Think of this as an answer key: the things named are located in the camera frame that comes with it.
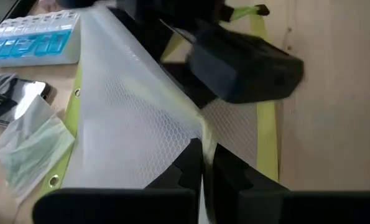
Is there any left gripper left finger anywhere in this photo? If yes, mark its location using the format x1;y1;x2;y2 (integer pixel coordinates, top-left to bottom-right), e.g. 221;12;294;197
146;138;203;192

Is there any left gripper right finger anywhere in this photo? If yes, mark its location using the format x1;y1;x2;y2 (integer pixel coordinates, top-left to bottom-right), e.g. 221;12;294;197
203;142;290;224

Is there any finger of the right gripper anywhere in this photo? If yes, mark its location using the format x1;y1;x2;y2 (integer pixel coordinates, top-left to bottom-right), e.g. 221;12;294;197
109;6;177;60
160;63;219;110

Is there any clear mesh pouch yellow-green trim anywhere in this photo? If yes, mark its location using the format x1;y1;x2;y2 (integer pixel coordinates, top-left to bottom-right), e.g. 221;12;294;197
40;0;280;200

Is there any blue white pill organizer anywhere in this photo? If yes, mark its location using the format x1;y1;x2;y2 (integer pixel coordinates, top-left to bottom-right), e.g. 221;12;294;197
0;9;81;68

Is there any black smartphone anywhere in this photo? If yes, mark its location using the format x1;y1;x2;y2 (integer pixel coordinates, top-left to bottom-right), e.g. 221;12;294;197
0;72;52;128

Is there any pale green face mask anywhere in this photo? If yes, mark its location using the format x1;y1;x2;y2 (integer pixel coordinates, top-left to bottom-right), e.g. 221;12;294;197
0;94;76;205

